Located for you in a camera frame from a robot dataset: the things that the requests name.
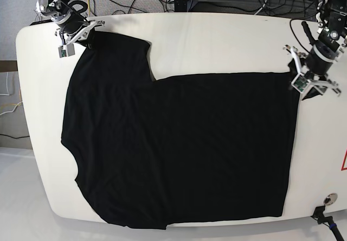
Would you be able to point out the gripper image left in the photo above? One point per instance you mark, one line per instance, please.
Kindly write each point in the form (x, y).
(70, 24)

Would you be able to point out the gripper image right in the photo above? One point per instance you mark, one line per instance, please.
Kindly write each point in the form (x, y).
(318, 62)

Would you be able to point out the black T-shirt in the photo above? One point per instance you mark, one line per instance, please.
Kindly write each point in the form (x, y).
(184, 149)

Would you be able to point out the silver table grommet right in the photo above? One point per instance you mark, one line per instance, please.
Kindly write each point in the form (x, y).
(330, 199)

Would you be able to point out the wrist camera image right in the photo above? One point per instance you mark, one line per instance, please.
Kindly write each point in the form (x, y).
(300, 83)

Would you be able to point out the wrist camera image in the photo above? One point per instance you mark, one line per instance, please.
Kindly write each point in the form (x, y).
(300, 83)
(66, 50)

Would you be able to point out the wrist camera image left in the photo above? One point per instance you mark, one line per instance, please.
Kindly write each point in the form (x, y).
(66, 50)

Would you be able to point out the black clamp with cable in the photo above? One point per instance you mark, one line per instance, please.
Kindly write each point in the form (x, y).
(320, 218)

